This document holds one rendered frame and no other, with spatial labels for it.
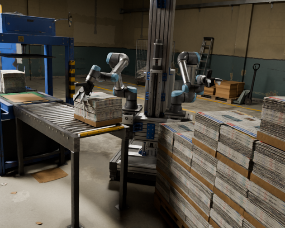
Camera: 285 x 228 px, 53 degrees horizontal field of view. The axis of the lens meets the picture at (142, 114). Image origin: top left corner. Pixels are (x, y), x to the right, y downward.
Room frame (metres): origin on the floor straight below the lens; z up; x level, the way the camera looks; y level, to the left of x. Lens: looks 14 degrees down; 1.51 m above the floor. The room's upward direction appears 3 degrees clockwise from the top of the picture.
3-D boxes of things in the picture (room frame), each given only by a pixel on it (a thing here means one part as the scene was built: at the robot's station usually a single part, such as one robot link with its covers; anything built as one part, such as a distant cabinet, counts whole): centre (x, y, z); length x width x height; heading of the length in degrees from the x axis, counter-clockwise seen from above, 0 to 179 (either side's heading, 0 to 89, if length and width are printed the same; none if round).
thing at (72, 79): (3.49, 0.89, 1.05); 0.05 x 0.05 x 0.45; 43
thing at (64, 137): (2.54, 0.94, 0.74); 1.34 x 0.05 x 0.12; 43
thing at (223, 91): (8.69, -2.39, 0.28); 1.20 x 0.83 x 0.57; 43
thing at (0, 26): (3.46, 1.45, 1.65); 0.60 x 0.45 x 0.20; 133
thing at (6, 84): (3.88, 1.84, 0.93); 0.38 x 0.30 x 0.26; 43
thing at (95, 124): (2.47, 0.34, 0.83); 0.29 x 0.16 x 0.04; 133
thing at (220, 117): (1.89, -0.59, 1.06); 0.37 x 0.29 x 0.01; 112
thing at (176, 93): (3.01, -0.36, 0.98); 0.13 x 0.12 x 0.14; 105
